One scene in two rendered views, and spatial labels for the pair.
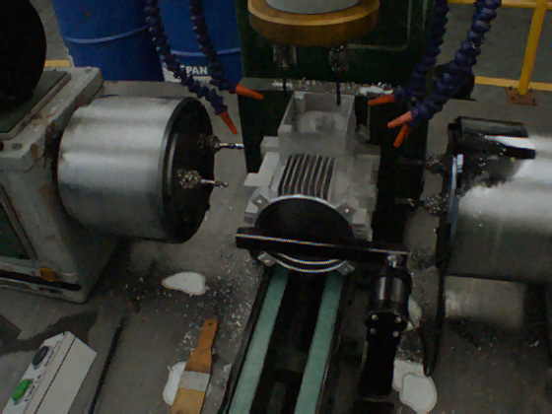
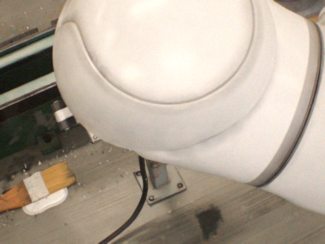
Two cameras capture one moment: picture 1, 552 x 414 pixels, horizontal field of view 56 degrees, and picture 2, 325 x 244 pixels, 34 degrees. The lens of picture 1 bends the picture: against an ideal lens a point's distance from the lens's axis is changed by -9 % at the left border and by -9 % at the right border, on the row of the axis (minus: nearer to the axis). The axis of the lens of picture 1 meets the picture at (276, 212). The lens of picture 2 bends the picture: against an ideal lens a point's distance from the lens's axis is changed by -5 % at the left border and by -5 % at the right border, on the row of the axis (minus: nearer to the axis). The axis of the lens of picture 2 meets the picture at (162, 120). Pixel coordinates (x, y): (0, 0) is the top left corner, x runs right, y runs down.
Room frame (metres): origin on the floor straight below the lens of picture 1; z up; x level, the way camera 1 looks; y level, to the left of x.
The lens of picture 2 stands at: (0.55, 0.70, 1.61)
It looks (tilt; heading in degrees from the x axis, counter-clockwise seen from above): 54 degrees down; 238
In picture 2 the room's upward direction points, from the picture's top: 10 degrees counter-clockwise
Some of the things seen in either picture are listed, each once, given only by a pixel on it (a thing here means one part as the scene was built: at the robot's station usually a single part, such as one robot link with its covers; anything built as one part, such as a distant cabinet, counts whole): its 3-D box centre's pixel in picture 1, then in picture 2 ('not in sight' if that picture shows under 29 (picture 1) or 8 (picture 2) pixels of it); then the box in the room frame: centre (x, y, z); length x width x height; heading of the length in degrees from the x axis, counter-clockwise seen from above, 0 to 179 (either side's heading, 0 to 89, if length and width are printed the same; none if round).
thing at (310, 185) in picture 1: (315, 193); not in sight; (0.69, -0.07, 1.02); 0.20 x 0.19 x 0.19; 163
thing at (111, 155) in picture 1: (117, 165); not in sight; (0.79, 0.27, 1.04); 0.37 x 0.25 x 0.25; 73
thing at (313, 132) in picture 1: (318, 131); not in sight; (0.73, -0.08, 1.11); 0.12 x 0.11 x 0.07; 163
